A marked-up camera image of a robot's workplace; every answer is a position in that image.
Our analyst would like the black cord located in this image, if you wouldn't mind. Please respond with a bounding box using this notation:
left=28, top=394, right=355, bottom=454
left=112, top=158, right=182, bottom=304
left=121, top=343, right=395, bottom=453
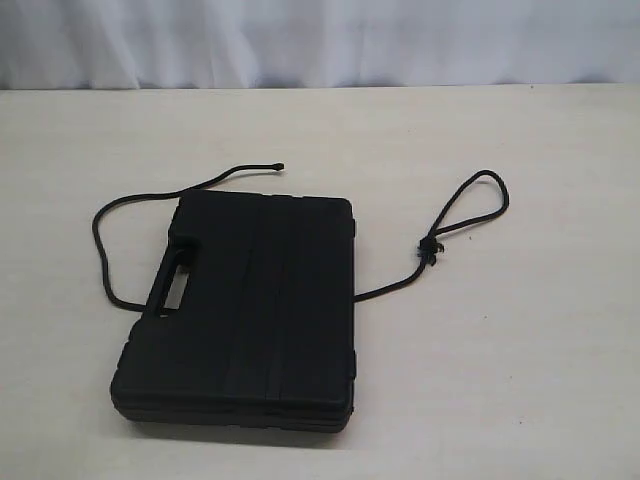
left=92, top=160, right=511, bottom=318

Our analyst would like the black plastic carrying case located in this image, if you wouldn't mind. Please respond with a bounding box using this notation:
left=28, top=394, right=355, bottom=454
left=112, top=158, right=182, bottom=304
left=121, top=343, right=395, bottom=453
left=110, top=190, right=356, bottom=433

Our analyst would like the white backdrop curtain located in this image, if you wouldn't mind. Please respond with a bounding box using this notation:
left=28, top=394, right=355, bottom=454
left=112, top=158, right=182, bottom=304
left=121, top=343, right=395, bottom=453
left=1, top=1, right=639, bottom=89

